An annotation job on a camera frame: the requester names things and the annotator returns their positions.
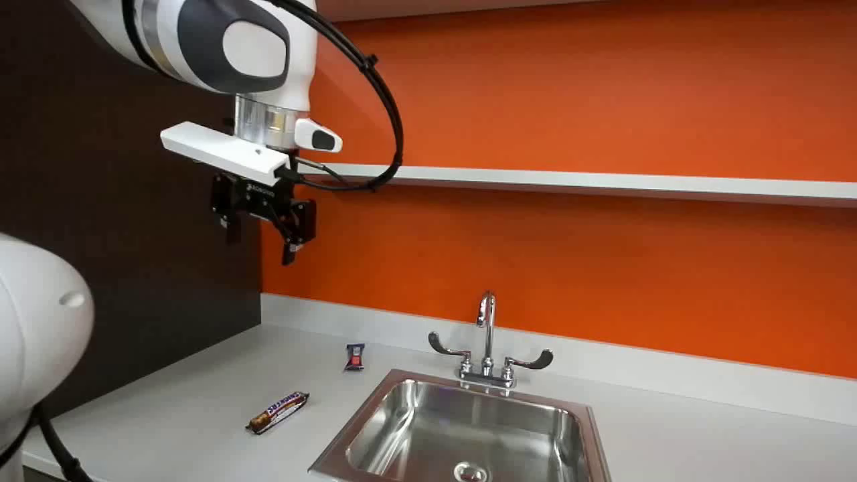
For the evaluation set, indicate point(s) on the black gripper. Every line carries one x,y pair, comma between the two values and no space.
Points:
270,204

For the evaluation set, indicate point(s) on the long brown candy bar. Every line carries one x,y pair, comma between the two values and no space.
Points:
276,410

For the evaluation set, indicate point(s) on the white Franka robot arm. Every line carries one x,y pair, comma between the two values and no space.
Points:
223,44

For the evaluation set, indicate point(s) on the dark wood cabinet panel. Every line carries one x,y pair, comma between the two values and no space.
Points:
116,232

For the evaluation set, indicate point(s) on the stainless steel sink basin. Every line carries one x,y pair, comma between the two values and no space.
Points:
465,430

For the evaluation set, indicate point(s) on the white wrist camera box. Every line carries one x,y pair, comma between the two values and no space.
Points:
223,150

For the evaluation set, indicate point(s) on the long white wall shelf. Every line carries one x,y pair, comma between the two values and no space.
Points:
580,181

